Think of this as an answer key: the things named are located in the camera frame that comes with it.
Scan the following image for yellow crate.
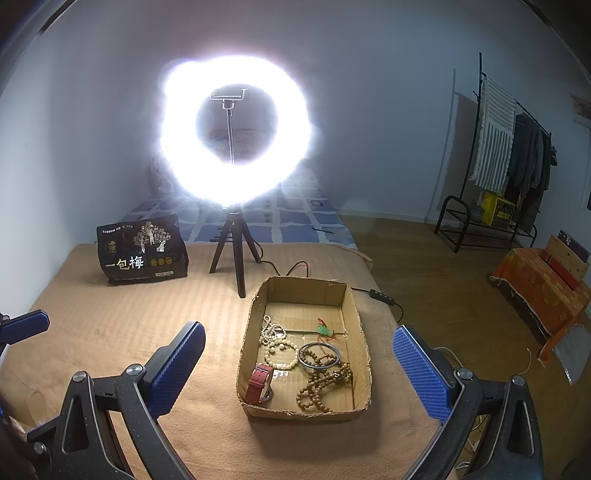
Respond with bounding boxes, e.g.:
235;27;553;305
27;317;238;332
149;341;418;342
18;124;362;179
481;193;517;227

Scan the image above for white ring light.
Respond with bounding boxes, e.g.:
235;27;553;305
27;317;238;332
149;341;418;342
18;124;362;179
157;55;319;208

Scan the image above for shallow cardboard box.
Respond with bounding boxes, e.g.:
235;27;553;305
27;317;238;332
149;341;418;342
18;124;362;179
237;276;372;418

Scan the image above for cream bead bracelet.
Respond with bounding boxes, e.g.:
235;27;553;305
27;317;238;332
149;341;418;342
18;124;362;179
264;338;299;370

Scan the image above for wooden box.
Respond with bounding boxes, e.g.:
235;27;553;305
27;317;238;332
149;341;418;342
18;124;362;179
542;230;591;282

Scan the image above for dark blue bangle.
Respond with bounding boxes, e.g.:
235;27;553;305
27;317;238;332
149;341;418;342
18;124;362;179
298;342;343;370

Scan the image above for brown wooden bead string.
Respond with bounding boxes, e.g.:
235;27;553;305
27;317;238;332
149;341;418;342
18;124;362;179
296;348;354;415

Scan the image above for dark hanging clothes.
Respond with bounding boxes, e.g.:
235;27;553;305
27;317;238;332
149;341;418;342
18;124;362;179
505;113;558;232

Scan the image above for phone holder gooseneck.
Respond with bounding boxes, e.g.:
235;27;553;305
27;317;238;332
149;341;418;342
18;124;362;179
210;86;250;165

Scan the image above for white pearl necklace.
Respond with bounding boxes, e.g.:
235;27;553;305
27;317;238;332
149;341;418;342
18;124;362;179
261;315;288;344

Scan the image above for white cord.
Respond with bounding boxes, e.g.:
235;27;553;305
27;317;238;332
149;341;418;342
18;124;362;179
434;346;536;374

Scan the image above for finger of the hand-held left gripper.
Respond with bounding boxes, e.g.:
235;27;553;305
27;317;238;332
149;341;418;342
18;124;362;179
0;310;50;356

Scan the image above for black power cable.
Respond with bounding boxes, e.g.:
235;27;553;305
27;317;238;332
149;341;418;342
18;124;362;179
259;261;402;324

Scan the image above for silver foil bag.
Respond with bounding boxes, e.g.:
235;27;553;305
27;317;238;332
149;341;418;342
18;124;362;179
549;323;591;386

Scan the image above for wall picture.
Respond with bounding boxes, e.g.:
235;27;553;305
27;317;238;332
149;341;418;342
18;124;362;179
570;95;591;125

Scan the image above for red strap wristwatch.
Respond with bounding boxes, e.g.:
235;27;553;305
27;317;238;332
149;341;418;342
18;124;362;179
245;363;275;406

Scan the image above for striped white cloth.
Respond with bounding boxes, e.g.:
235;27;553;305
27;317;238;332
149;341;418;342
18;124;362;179
468;75;517;192

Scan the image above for green jade pendant red cord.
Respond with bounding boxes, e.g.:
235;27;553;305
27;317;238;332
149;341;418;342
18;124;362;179
316;318;349;340

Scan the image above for black clothes rack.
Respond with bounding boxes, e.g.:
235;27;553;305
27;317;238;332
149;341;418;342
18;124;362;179
462;52;557;232

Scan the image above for black metal shoe rack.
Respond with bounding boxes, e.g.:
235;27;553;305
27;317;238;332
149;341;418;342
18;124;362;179
434;195;539;254

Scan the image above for orange-covered side table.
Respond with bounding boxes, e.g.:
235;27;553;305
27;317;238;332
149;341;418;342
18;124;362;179
489;247;591;365

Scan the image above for black tripod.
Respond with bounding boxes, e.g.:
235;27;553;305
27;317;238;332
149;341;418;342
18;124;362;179
209;205;262;299

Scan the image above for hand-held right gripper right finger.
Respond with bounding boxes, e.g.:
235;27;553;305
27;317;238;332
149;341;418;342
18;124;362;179
393;324;555;480

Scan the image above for blue checked bedsheet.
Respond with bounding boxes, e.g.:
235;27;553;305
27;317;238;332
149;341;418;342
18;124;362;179
121;182;358;250

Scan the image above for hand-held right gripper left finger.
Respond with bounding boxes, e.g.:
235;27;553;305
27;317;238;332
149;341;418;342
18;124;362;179
27;322;206;480

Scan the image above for black printed snack bag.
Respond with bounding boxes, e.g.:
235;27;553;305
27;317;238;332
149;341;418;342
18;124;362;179
96;213;189;286

